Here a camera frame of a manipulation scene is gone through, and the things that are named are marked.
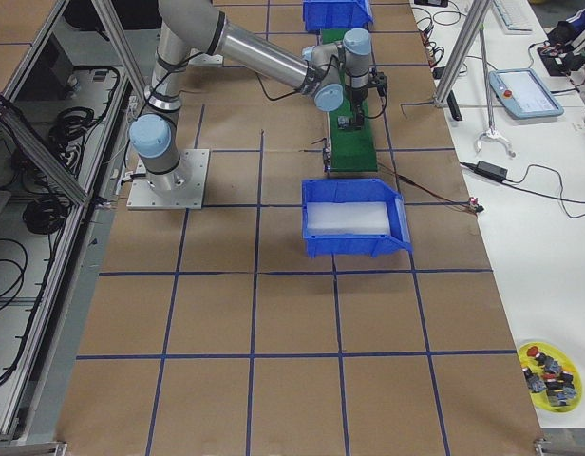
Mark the aluminium frame post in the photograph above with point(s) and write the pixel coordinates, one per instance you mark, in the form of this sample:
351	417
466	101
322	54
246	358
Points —
470	28

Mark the yellow push button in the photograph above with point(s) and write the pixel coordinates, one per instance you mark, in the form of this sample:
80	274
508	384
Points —
343	123

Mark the small red led board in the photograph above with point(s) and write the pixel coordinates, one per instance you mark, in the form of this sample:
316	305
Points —
474	206

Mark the white foam pad right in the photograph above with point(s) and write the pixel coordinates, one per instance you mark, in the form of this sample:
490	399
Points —
357	218

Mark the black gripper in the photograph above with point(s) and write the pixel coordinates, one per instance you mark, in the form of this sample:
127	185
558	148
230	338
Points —
357	97

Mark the green conveyor belt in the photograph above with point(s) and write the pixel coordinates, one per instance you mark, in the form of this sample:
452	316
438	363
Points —
352	150

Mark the black power adapter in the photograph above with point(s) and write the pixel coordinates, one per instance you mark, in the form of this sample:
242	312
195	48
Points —
491	171

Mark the blue bin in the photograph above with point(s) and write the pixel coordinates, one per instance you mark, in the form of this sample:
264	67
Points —
336	14
356	190

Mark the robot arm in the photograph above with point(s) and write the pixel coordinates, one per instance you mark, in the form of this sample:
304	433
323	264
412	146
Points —
219	93

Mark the blue bin right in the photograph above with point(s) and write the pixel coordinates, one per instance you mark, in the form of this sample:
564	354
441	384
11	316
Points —
356	190

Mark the blue bin left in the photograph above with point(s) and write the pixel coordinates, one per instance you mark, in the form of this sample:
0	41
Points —
336	14

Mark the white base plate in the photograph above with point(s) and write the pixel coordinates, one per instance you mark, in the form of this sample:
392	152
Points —
180	189

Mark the teach pendant tablet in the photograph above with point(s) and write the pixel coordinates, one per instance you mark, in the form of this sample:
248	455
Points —
522	93

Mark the yellow plate of buttons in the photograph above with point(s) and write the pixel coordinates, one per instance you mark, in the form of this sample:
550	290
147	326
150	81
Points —
550	376

